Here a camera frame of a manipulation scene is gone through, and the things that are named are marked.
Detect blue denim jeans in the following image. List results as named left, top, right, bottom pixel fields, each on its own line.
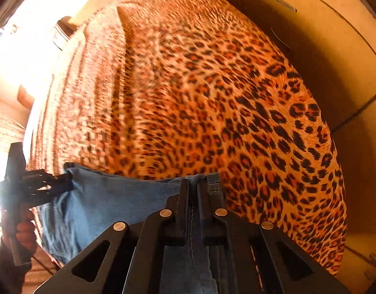
left=37, top=165, right=231, bottom=293

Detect person's left hand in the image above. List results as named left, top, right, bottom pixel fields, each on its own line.
left=0, top=204, right=38, bottom=255

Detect wooden wardrobe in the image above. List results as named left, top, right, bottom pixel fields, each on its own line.
left=187, top=0, right=376, bottom=292

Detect leopard print bedspread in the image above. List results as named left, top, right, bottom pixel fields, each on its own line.
left=28, top=0, right=347, bottom=274

